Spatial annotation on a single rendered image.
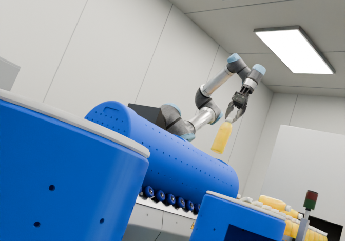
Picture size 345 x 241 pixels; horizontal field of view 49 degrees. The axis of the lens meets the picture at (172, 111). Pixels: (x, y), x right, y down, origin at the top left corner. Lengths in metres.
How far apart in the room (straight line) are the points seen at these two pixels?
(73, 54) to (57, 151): 4.00
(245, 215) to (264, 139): 6.00
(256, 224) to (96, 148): 0.82
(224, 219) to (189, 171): 0.44
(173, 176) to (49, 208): 1.10
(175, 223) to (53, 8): 3.19
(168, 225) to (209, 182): 0.29
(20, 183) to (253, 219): 0.86
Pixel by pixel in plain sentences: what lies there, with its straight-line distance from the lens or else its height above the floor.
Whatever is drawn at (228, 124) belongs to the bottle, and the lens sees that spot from 2.07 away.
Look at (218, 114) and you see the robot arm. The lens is 2.48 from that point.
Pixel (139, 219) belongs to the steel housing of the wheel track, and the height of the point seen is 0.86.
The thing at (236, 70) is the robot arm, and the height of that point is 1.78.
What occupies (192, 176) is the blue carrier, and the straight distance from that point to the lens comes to 1.63.
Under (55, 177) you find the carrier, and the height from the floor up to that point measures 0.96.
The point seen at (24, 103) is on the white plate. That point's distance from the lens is 0.47.
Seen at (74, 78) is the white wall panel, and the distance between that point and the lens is 4.45.
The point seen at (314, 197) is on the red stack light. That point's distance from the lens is 2.30.
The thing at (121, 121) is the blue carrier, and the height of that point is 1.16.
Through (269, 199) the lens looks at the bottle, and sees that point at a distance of 2.56.
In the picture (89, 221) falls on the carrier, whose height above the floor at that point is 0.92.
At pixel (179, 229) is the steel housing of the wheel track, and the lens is 1.67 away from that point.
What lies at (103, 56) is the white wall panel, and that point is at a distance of 4.65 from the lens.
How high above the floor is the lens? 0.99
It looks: 11 degrees up
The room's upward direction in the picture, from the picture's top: 20 degrees clockwise
